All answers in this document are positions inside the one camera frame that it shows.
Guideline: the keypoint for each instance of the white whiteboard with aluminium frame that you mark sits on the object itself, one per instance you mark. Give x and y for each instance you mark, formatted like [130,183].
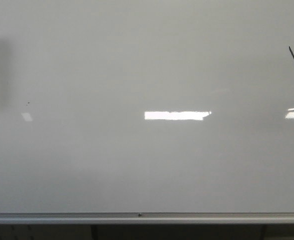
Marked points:
[147,112]

